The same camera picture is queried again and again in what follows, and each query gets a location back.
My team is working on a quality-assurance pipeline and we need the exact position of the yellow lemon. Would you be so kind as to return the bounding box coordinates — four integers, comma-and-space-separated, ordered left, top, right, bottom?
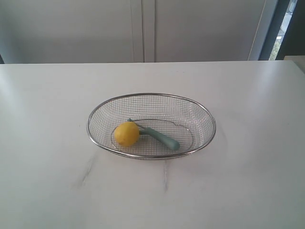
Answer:
114, 122, 140, 147

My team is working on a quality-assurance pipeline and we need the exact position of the teal handled peeler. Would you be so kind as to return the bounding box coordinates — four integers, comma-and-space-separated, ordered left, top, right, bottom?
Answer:
128, 118, 180, 151

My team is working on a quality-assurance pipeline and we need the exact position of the steel wire mesh basket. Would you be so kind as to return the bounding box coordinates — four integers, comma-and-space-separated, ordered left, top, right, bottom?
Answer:
86, 93, 216, 160

